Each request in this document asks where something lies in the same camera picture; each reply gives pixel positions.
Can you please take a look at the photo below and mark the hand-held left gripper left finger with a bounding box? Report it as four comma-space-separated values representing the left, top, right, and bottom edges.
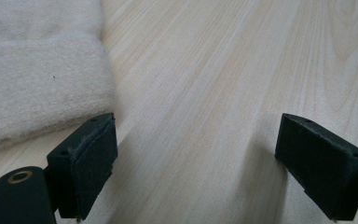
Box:
46, 112, 119, 222

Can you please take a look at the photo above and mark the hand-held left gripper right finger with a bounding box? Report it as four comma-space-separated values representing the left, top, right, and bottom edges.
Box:
274, 113, 358, 222

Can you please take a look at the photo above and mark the white fuzzy cloth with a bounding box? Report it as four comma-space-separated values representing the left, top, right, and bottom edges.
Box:
0, 0, 117, 147

